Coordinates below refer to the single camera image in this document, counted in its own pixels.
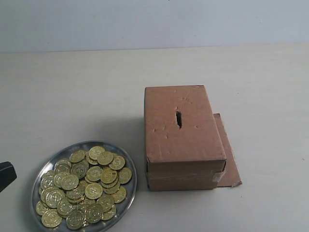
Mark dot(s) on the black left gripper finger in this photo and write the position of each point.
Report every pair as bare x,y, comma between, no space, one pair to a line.
7,174

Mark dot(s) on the dark tarnished gold coin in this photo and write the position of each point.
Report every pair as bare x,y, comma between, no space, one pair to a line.
80,169

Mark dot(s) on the brown cardboard box with slot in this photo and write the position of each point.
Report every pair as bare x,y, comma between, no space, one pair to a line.
183,149

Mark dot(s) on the gold coin of pile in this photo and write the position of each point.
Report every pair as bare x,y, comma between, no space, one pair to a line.
75,219
95,151

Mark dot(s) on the gold coin upper right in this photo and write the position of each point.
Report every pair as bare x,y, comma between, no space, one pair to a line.
117,163

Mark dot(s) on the gold coin front left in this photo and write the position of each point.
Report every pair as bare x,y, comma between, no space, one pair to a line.
51,218

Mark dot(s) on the gold coin top of pile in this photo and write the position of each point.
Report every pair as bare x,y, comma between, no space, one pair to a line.
95,151

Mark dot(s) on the gold coin right edge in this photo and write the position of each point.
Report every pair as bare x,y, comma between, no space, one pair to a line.
124,175

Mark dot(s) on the gold coin front of pile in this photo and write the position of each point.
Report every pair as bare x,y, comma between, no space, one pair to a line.
75,219

